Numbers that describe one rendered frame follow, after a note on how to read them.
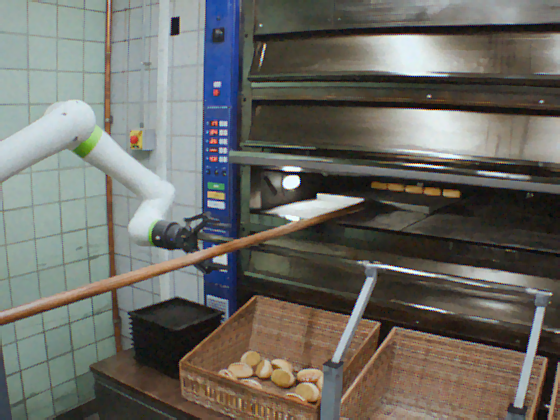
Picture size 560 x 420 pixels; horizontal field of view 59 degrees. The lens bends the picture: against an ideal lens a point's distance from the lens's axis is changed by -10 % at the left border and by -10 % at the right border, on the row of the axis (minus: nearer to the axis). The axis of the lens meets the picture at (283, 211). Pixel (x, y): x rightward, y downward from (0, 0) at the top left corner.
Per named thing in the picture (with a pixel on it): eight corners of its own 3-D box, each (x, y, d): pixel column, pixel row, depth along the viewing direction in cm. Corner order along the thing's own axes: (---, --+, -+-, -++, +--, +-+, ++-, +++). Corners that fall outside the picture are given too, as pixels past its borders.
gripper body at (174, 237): (182, 221, 170) (203, 225, 165) (182, 247, 172) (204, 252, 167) (165, 225, 164) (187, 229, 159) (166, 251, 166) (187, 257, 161)
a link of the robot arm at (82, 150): (39, 126, 146) (63, 92, 149) (31, 125, 156) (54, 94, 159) (86, 161, 157) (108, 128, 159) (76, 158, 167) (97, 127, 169)
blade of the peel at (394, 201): (428, 213, 225) (429, 206, 225) (316, 199, 255) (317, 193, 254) (451, 202, 255) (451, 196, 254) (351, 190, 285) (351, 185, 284)
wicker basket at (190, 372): (255, 353, 226) (255, 293, 221) (377, 387, 197) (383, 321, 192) (178, 398, 186) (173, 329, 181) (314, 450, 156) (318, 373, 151)
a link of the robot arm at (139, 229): (135, 249, 181) (116, 233, 173) (151, 218, 186) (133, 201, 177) (163, 256, 173) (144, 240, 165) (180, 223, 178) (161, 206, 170)
